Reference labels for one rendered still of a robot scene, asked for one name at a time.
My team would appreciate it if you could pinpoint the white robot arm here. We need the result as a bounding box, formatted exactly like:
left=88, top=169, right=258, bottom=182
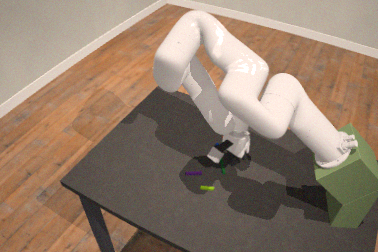
left=153, top=10, right=358, bottom=168

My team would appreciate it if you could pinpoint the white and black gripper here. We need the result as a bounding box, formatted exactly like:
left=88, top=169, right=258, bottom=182
left=222, top=134, right=250, bottom=166

